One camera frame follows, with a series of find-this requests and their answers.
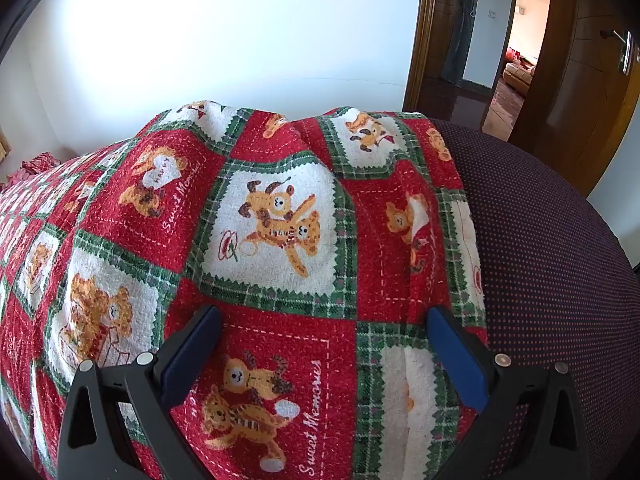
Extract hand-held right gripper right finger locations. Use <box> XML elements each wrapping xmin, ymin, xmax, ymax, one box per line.
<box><xmin>426</xmin><ymin>305</ymin><xmax>589</xmax><ymax>480</ymax></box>

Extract dark dotted mattress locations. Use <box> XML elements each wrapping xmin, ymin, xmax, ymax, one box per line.
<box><xmin>430</xmin><ymin>119</ymin><xmax>640</xmax><ymax>480</ymax></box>

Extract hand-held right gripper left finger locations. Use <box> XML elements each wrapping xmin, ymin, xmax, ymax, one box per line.
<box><xmin>56</xmin><ymin>304</ymin><xmax>223</xmax><ymax>480</ymax></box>

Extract red bear printed blanket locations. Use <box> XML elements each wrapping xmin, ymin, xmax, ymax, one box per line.
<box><xmin>0</xmin><ymin>101</ymin><xmax>493</xmax><ymax>480</ymax></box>

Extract brown wooden door frame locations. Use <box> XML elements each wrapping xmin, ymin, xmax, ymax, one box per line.
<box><xmin>402</xmin><ymin>0</ymin><xmax>553</xmax><ymax>146</ymax></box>

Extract brown wooden door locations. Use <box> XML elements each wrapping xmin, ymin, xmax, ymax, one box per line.
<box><xmin>510</xmin><ymin>0</ymin><xmax>640</xmax><ymax>197</ymax></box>

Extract tan sofa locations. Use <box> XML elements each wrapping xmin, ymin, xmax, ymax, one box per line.
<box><xmin>502</xmin><ymin>60</ymin><xmax>537</xmax><ymax>97</ymax></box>

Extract metal door handle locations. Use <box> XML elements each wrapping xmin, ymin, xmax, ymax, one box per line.
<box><xmin>600</xmin><ymin>30</ymin><xmax>634</xmax><ymax>74</ymax></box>

